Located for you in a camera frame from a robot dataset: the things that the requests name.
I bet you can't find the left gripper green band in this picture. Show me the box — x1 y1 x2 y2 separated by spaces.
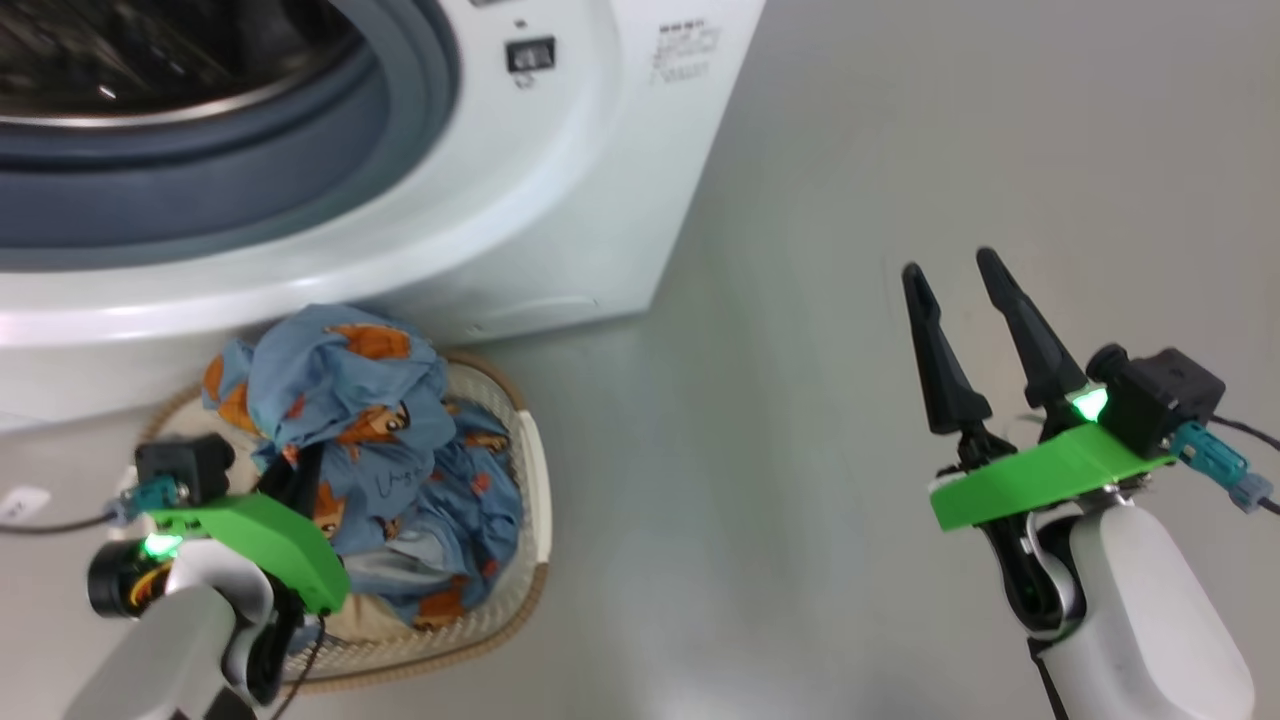
148 444 352 617

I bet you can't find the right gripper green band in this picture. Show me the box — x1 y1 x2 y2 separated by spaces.
900 247 1178 533

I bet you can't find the blue cartoon print garment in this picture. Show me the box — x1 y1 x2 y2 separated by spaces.
200 304 527 632

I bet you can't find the cream perforated laundry basket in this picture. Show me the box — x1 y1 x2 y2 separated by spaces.
138 348 552 697

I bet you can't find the grey rubber door gasket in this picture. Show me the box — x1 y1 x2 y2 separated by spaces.
0 0 463 273

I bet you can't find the white front-load washing machine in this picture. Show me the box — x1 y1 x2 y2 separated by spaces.
0 0 768 433

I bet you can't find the black door latch socket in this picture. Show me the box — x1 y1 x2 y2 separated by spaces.
504 37 558 77

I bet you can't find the small white tag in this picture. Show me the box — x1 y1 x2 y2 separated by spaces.
0 485 52 525

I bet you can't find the perforated steel drum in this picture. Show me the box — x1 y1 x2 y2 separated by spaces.
0 0 363 128

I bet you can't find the left camera cable teal plug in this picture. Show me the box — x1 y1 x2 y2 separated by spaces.
0 476 191 537

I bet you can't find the camera cable teal plug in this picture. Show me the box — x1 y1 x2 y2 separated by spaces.
0 476 191 537
1168 414 1280 517

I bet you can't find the right camera cable teal plug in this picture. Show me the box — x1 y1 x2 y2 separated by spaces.
1168 414 1280 517

